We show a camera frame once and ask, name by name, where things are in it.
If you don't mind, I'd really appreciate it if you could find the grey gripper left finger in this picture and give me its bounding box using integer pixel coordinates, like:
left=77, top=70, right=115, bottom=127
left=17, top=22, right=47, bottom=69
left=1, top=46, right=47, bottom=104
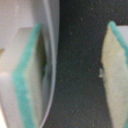
left=0, top=24, right=46, bottom=128

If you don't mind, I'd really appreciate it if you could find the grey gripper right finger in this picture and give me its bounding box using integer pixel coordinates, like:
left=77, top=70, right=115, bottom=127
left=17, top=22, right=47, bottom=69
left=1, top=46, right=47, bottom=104
left=101, top=21, right=128, bottom=128

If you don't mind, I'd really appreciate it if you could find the small grey frying pan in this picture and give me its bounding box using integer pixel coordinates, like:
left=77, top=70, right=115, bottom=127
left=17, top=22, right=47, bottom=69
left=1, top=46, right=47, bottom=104
left=0, top=0, right=59, bottom=128

